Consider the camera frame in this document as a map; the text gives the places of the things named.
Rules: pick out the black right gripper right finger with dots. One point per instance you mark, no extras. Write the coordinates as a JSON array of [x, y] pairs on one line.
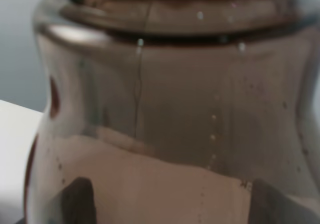
[[270, 206]]

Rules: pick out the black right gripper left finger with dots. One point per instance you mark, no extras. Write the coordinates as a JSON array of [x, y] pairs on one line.
[[75, 204]]

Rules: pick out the brown translucent water bottle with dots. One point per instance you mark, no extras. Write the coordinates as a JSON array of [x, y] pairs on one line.
[[173, 108]]

